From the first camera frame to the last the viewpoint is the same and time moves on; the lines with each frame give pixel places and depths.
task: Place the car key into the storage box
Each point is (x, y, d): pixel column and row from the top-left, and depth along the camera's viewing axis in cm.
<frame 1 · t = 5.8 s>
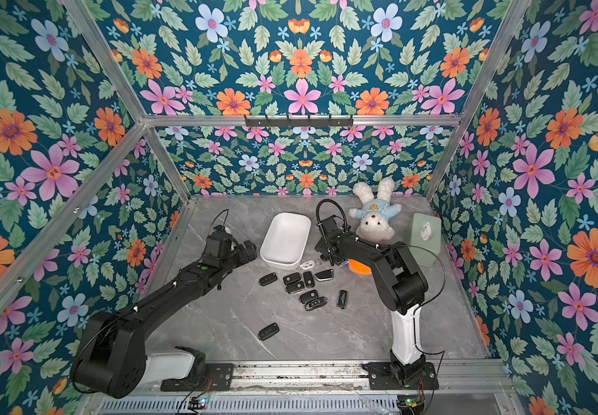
left hand: (249, 247, 89), fingers open
right hand: (324, 249, 100), fingers open
white plastic storage box: (285, 241, 106), on the table
white plush bunny toy: (376, 211, 104), point 10 cm above the table
green tissue box: (423, 238, 98), point 8 cm above the table
black car key far left: (268, 278, 95), on the table
black car key centre left: (291, 278, 95), on the table
black car key upright centre: (308, 279, 95), on the table
black silver flip key: (325, 275, 96), on the table
black car key lower centre: (308, 296, 91), on the table
black key with chrome trim: (315, 303, 88), point 2 cm above the table
black car key right upright: (341, 301, 90), on the table
black car key front isolated: (268, 331, 83), on the table
black car key below centre-left: (295, 288, 93), on the table

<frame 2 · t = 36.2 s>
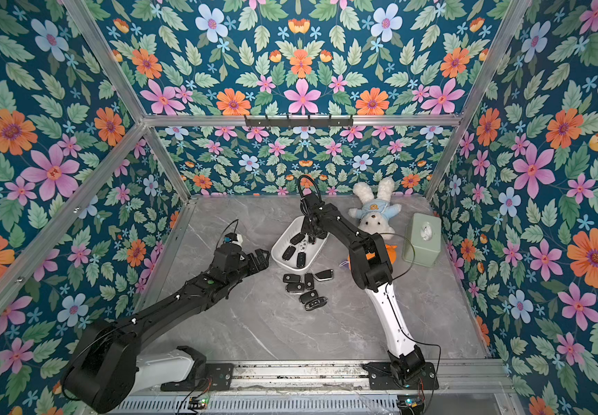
left hand: (263, 255, 86), fingers open
right hand: (310, 230, 105), fingers open
black car key far left: (289, 252, 102), point 2 cm above the table
black car key upper right: (301, 259, 100), point 2 cm above the table
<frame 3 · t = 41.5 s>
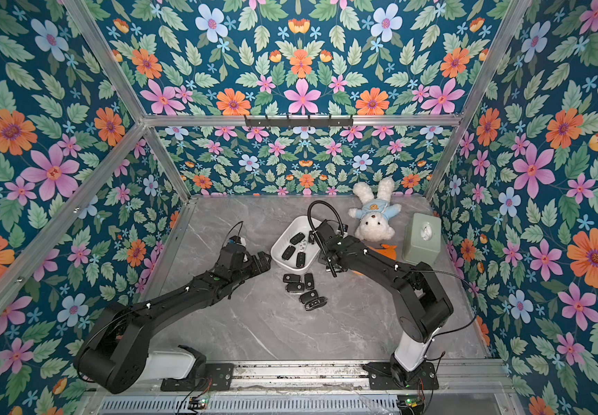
left hand: (266, 258, 89), fingers open
right hand: (330, 258, 91), fingers open
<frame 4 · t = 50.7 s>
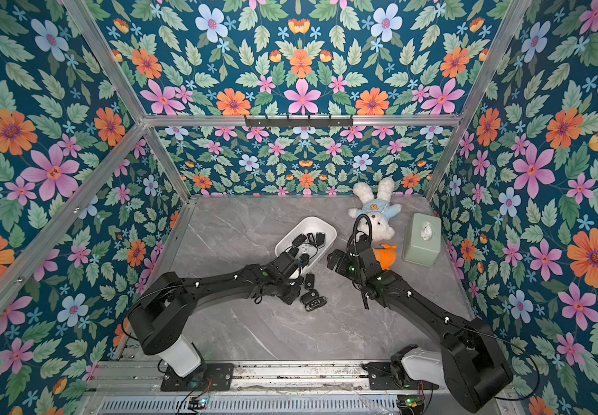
left hand: (300, 291, 89), fingers open
right hand: (336, 260, 85), fingers open
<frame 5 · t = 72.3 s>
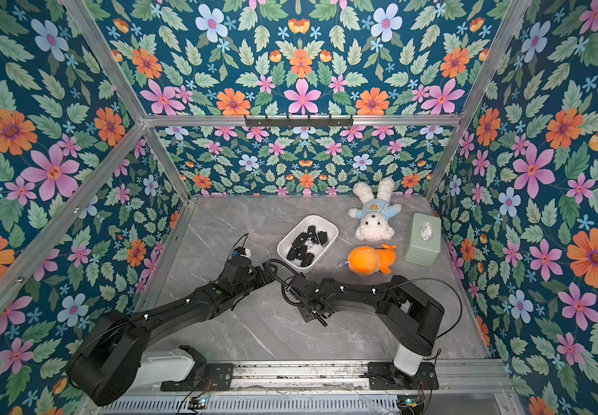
left hand: (272, 270, 88), fingers open
right hand: (311, 310, 87), fingers open
